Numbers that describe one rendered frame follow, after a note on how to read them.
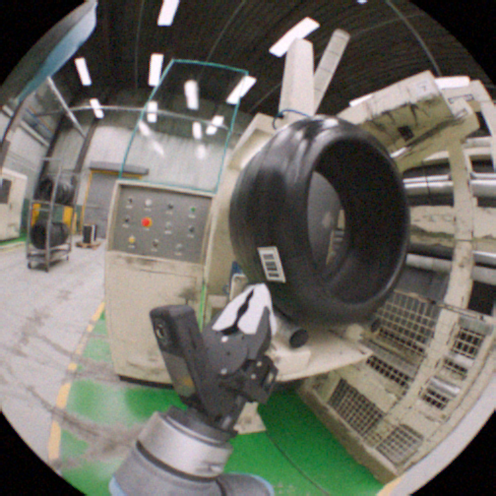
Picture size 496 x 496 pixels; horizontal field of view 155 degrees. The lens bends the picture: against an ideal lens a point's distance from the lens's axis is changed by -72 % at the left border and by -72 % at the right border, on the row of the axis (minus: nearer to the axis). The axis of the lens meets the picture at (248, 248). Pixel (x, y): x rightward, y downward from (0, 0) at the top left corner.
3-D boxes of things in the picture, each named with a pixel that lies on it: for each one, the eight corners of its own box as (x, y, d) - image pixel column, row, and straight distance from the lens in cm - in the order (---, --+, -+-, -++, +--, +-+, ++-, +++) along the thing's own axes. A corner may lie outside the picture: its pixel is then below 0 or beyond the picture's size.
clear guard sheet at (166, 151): (118, 180, 112) (172, 61, 159) (216, 195, 104) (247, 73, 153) (117, 180, 110) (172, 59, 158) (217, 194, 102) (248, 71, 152)
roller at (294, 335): (241, 295, 70) (243, 283, 69) (253, 296, 71) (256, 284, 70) (287, 349, 41) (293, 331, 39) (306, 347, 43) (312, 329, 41)
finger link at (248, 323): (274, 306, 31) (252, 357, 27) (258, 279, 28) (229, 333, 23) (291, 305, 30) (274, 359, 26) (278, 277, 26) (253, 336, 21)
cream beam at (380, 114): (336, 135, 101) (336, 113, 109) (369, 156, 116) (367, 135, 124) (442, 93, 78) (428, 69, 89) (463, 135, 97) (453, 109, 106)
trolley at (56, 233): (52, 256, 521) (64, 172, 517) (74, 260, 488) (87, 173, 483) (23, 268, 416) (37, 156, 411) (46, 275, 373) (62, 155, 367)
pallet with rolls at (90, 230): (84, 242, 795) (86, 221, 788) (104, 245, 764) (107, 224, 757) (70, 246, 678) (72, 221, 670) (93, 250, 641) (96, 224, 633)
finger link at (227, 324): (256, 306, 33) (233, 353, 29) (240, 280, 29) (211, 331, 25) (274, 306, 31) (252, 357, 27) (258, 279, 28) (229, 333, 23)
